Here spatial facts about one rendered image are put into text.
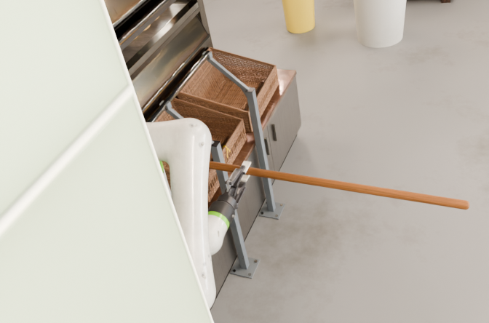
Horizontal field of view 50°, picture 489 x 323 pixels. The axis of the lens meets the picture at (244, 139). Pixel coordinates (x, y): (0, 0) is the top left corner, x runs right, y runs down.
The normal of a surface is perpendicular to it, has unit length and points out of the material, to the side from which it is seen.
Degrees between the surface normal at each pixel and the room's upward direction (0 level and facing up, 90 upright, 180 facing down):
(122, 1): 70
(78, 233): 90
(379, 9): 93
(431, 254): 0
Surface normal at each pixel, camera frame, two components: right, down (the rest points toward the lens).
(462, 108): -0.16, -0.78
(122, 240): 0.91, 0.11
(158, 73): 0.81, -0.16
